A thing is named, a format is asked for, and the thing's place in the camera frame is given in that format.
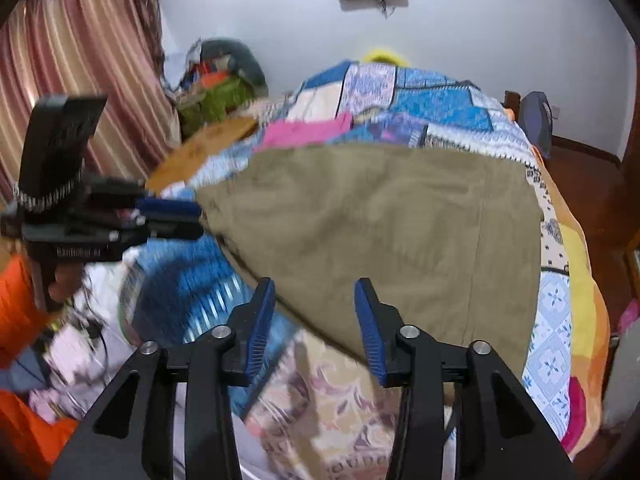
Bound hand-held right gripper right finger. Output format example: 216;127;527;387
353;277;576;480

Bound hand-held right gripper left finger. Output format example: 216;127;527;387
48;277;277;480

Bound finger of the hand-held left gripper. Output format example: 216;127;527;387
134;197;202;223
116;223;205;247

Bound olive green pants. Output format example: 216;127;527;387
198;142;545;372

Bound person's left hand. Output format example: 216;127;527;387
48;261;86;303

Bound beige floral bedsheet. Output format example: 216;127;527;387
240;325;458;480

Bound striped pink curtain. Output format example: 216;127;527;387
0;0;182;211

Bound pile of colourful clothes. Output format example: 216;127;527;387
161;37;271;137

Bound pink cloth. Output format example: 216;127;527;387
254;112;355;152

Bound orange cloth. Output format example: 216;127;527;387
0;254;81;466

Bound blue patchwork blanket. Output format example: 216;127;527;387
117;60;612;453

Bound yellow pillow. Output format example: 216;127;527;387
362;48;410;67

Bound dark blue chair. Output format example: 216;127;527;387
517;91;556;160

